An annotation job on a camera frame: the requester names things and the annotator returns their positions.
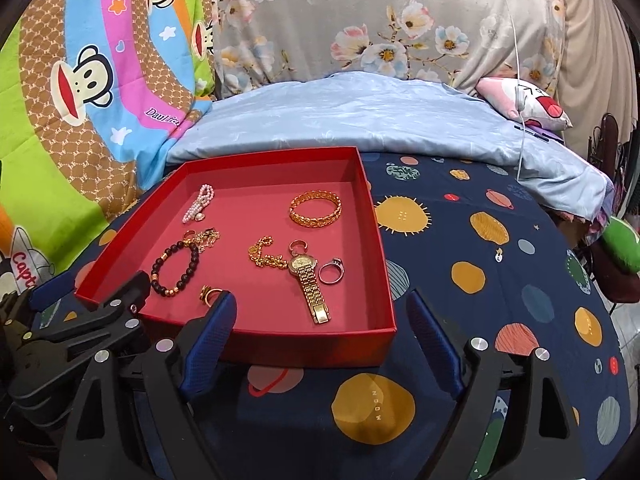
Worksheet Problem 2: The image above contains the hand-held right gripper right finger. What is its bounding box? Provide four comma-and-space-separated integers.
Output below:
406, 290, 586, 480

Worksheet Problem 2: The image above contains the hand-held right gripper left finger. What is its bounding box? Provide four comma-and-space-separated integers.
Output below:
60, 290, 238, 480

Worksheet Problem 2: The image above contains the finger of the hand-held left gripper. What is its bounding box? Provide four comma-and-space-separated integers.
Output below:
0, 273, 76, 343
10, 272, 153, 402

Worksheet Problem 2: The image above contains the dark bead bracelet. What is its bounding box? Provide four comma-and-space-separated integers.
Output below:
151, 241, 201, 297

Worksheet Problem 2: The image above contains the gold chain bracelet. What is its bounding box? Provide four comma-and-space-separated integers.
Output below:
248, 236, 291, 271

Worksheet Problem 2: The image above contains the thin gold necklace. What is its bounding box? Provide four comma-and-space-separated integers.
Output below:
192, 227, 222, 253

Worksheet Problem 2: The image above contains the gold wrist watch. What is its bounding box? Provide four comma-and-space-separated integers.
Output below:
286, 252, 332, 325

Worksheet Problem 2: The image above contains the silver ring with stone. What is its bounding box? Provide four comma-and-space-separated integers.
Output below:
318, 257, 345, 285

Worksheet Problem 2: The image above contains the red cardboard box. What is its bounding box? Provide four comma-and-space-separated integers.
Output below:
75, 146, 398, 368

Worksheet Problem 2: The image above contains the navy planet print bedsheet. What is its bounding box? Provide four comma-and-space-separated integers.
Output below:
30, 152, 631, 480

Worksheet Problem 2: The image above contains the gold bangle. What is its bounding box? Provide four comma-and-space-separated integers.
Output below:
289, 190, 343, 228

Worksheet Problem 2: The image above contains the cartoon monkey blanket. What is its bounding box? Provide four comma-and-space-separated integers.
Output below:
0, 0, 217, 301

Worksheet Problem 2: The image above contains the green plush object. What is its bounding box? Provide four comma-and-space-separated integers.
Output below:
602, 217, 640, 272

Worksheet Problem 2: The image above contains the light blue quilt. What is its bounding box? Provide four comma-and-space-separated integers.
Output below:
137, 71, 616, 221

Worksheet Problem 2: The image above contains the pink cartoon pillow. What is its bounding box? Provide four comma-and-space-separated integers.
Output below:
475, 77, 573, 131

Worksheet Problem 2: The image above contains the dark metal rack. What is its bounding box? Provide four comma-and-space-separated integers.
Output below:
585, 112, 632, 173

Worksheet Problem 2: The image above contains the grey floral blanket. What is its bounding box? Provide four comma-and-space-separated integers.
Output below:
210, 0, 568, 101

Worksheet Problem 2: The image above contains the beige curtain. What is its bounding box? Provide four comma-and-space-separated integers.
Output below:
557, 0, 637, 161

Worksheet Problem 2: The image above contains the white pearl bracelet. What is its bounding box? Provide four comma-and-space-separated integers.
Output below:
182, 184, 216, 223

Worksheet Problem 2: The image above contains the white cable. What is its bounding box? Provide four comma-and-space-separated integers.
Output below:
492, 0, 567, 182

